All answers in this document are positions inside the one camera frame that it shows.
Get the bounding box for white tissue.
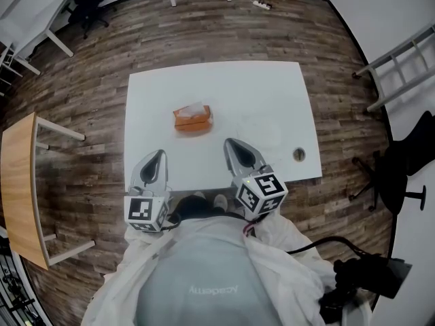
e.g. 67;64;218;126
236;112;285;151
176;102;205;118

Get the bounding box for person's right shoe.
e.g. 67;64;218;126
213;194;228;213

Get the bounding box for person's right forearm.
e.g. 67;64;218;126
251;212;327;274

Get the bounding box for black office chair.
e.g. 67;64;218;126
64;0;110;40
348;110;435;213

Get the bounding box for black cable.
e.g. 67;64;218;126
162;212;183;230
287;236;375;261

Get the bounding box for dark grey equipment box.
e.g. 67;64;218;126
373;256;413;300

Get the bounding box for person's left forearm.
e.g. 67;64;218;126
124;228;177;268

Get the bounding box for black metal railing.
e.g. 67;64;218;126
0;236;41;326

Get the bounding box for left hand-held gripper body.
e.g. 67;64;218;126
124;187;171;233

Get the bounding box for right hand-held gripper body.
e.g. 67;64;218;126
232;164;289;221

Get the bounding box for orange tissue box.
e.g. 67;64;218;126
172;104;214;134

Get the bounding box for person's legs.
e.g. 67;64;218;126
176;195;213;220

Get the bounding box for wooden top table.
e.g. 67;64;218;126
0;111;97;270

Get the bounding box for white metal rack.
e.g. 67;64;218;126
0;44;24;96

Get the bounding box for white ladder frame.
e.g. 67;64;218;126
352;24;435;112

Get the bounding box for long white desk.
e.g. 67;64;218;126
0;0;75;76

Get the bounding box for person's torso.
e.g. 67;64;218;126
81;212;371;326

